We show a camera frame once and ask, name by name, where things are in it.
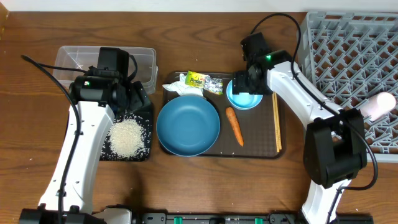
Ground orange carrot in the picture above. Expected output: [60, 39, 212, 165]
[226, 107, 244, 146]

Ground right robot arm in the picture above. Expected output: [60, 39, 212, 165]
[232, 33, 372, 223]

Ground clear plastic bin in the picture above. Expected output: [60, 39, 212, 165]
[52, 45, 158, 95]

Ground dark blue plate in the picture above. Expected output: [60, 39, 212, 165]
[156, 96, 221, 157]

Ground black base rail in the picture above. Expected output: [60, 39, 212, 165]
[139, 212, 374, 224]

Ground grey dishwasher rack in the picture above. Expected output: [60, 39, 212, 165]
[295, 11, 398, 164]

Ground white plastic cup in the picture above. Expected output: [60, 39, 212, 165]
[360, 92, 397, 121]

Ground light blue small bowl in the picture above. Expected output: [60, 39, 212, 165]
[226, 80, 263, 110]

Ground crumpled white tissue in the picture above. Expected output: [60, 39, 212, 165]
[162, 73, 203, 97]

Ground left wooden chopstick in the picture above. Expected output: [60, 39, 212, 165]
[272, 91, 280, 153]

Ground dark brown serving tray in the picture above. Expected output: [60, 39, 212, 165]
[159, 72, 287, 159]

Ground black plastic tray bin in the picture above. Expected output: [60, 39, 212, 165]
[99, 103, 154, 162]

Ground wooden chopstick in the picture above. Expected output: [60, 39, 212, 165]
[272, 91, 280, 153]
[274, 91, 283, 151]

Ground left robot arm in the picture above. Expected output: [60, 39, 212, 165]
[19, 47, 150, 224]

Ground yellow green snack wrapper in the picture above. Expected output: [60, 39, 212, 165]
[185, 71, 223, 95]

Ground right wooden chopstick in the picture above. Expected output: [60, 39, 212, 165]
[274, 91, 283, 151]

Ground pile of white rice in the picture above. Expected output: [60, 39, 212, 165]
[101, 114, 152, 159]

